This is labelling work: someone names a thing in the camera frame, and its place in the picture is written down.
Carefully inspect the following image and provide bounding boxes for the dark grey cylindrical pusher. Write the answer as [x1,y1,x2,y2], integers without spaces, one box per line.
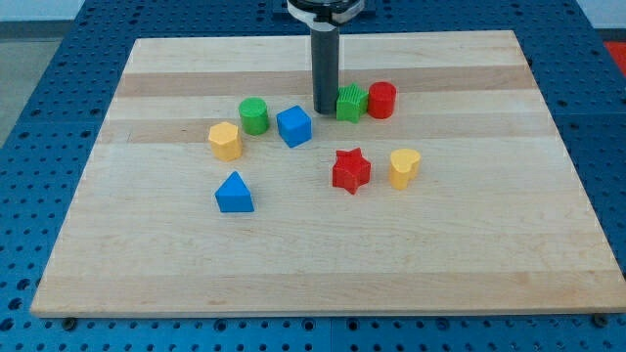
[310,25,339,115]

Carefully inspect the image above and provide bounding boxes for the blue cube block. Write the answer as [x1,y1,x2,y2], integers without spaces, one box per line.
[277,106,312,148]

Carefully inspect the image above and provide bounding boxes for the green star block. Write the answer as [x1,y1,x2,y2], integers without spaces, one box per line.
[336,83,368,123]

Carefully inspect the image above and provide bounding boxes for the red cylinder block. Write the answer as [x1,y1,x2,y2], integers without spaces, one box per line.
[367,81,397,119]

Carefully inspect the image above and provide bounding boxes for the green cylinder block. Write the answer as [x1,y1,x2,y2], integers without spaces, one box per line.
[239,97,269,136]

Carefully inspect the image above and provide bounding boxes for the red star block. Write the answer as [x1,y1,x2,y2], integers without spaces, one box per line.
[332,148,372,195]

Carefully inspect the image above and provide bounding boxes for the yellow hexagon block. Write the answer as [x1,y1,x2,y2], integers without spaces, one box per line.
[208,122,243,161]

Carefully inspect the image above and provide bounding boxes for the yellow heart block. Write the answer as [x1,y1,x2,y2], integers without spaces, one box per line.
[388,149,422,190]

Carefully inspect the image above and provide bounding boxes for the blue triangle block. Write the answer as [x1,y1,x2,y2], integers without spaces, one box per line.
[214,171,254,213]

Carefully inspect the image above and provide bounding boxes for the wooden board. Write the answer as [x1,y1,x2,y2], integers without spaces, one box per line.
[30,30,625,319]

